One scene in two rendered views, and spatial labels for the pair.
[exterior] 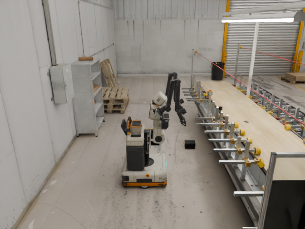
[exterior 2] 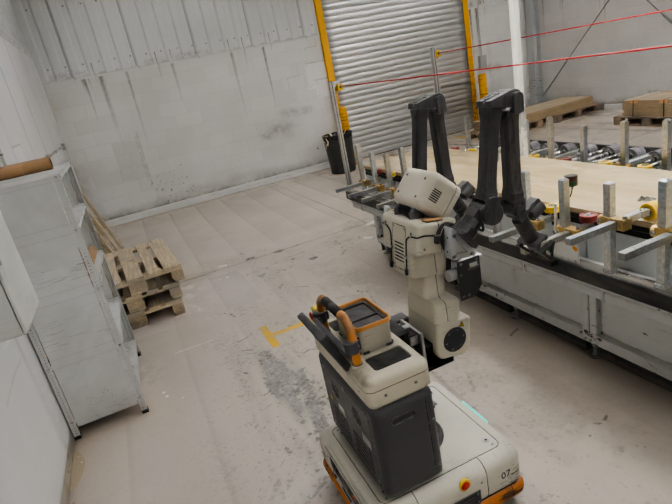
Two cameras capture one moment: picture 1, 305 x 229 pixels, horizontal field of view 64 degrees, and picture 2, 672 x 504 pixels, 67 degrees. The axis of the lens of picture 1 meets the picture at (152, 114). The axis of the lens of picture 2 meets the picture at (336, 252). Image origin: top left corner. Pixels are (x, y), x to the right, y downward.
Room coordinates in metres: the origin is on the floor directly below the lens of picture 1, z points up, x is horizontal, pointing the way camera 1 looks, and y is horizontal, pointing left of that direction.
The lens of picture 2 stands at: (1.68, 0.88, 1.80)
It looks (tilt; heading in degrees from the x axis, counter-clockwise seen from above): 19 degrees down; 340
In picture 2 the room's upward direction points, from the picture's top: 12 degrees counter-clockwise
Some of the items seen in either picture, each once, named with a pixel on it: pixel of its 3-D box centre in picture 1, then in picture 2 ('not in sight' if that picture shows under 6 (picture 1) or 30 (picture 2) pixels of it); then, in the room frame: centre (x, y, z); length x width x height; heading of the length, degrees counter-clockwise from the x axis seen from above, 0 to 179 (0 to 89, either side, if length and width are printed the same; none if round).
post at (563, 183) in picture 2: (216, 121); (565, 225); (3.48, -0.98, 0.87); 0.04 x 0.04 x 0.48; 0
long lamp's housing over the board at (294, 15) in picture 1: (249, 18); not in sight; (3.49, -1.31, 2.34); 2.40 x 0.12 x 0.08; 0
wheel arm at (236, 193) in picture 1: (263, 193); not in sight; (1.69, -0.93, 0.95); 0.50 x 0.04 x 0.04; 90
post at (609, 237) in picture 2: (220, 127); (609, 233); (3.23, -0.97, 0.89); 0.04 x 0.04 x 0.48; 0
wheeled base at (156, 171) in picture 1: (145, 168); (414, 459); (3.31, 0.12, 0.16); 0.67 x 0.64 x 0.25; 89
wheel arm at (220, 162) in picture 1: (236, 162); not in sight; (2.19, -0.87, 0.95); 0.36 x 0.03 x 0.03; 90
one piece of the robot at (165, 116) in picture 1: (164, 118); (447, 263); (3.30, -0.17, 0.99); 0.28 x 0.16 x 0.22; 179
